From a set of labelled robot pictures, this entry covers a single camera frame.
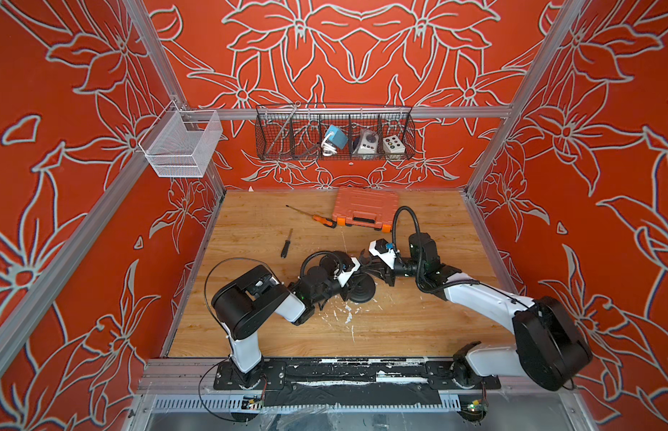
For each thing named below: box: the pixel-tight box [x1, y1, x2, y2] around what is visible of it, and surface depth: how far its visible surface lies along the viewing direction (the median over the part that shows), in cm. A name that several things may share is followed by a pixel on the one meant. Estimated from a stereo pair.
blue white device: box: [321, 124, 349, 158], surface depth 86 cm
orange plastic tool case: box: [332, 186, 400, 233], surface depth 109 cm
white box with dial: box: [357, 129, 379, 155], surface depth 93 cm
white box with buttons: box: [382, 134, 406, 154], surface depth 97 cm
